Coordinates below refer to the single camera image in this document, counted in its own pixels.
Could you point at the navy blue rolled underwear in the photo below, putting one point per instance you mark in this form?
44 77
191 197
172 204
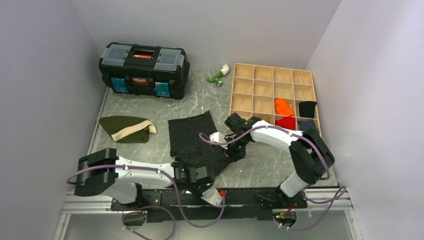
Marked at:
308 124

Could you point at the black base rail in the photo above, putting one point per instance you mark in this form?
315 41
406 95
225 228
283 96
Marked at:
258 203

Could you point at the aluminium frame rail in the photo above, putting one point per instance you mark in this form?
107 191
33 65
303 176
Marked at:
75 205

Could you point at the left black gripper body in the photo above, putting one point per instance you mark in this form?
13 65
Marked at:
197 189

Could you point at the black striped underwear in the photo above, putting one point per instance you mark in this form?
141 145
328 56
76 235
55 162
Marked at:
186 146

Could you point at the red rolled underwear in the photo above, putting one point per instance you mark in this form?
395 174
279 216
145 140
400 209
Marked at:
287 122

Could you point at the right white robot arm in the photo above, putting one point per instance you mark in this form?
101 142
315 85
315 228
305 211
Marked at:
310 155

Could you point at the orange rolled underwear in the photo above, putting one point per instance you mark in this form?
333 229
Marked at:
282 107

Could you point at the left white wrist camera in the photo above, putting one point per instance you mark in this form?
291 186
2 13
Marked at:
213 197

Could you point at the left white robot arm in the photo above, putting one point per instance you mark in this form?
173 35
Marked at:
105 173

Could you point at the olive green underwear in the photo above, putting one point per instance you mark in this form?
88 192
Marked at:
128 129

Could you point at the wooden compartment tray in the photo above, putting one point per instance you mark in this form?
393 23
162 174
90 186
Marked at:
256 87

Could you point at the black rolled underwear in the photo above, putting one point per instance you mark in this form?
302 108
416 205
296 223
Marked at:
306 109

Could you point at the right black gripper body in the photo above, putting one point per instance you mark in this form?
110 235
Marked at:
237 149

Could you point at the green and white pipe fitting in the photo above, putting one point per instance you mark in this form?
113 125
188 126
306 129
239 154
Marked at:
216 79

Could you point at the black plastic toolbox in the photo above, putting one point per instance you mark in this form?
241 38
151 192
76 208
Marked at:
145 70

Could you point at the brown rolled underwear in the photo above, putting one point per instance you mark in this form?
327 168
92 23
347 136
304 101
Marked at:
265 118

